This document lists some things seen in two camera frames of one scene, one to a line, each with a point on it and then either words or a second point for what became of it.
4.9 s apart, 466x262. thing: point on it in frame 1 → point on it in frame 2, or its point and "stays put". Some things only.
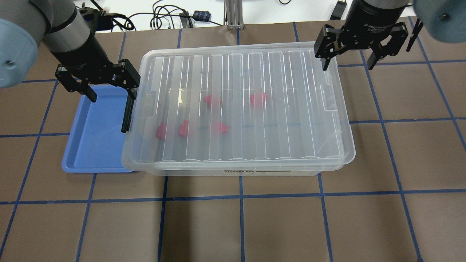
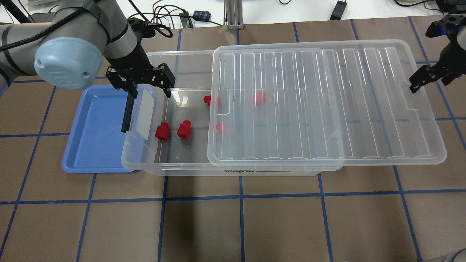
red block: x=182 y=129 stays put
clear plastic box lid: x=248 y=103 → x=321 y=103
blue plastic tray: x=94 y=144 stays put
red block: x=160 y=133 stays put
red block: x=207 y=98 stays put
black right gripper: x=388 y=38 → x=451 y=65
